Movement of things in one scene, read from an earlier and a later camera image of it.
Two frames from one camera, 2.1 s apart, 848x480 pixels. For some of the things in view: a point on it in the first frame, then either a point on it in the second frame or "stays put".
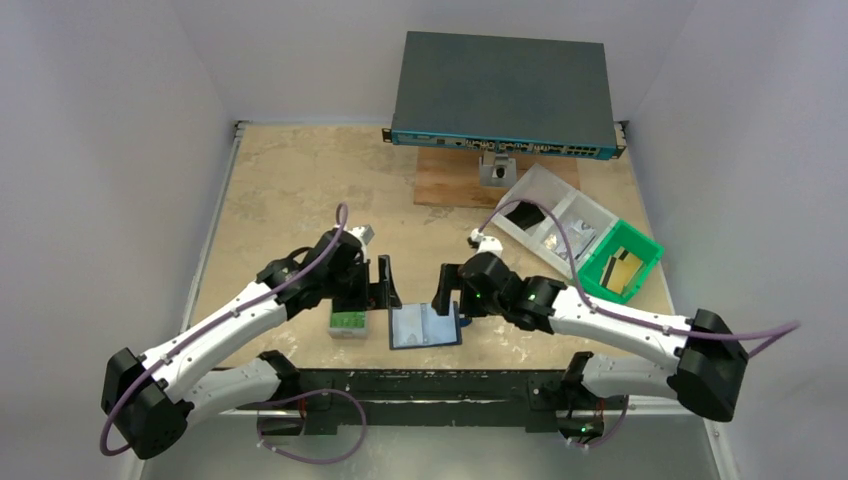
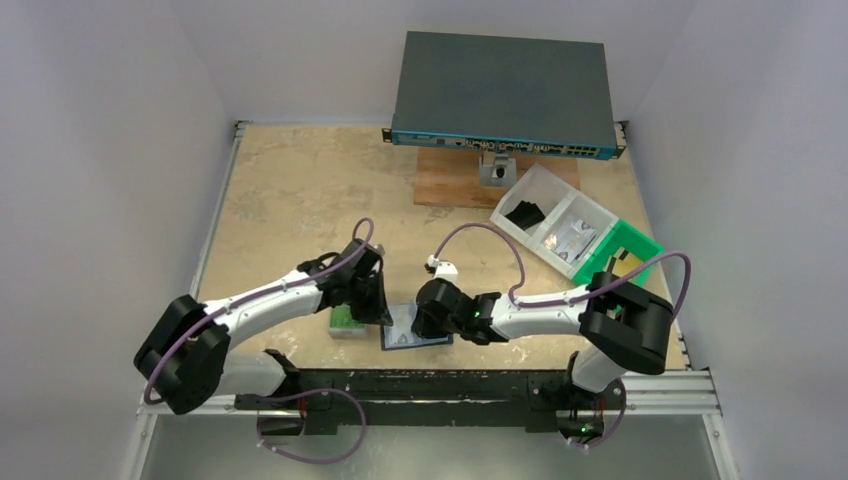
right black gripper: [456, 291] to [427, 317]
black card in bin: [526, 215] stays put
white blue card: [579, 239] stays put
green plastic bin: [623, 236] stays put
